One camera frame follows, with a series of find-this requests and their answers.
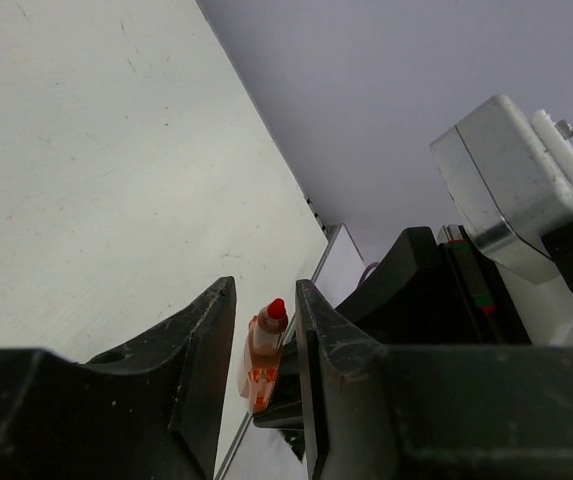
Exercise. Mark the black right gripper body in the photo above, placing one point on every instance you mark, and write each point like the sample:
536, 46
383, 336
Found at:
506, 308

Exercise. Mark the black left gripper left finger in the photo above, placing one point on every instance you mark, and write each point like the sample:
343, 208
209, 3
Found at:
156, 400

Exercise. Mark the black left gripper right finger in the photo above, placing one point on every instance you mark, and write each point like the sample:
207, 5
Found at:
346, 378

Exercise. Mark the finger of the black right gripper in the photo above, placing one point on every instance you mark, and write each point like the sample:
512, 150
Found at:
408, 299

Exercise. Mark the orange highlighter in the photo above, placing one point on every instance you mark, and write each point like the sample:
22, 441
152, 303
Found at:
258, 370

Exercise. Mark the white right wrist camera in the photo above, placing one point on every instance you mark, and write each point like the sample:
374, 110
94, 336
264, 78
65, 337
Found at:
510, 177

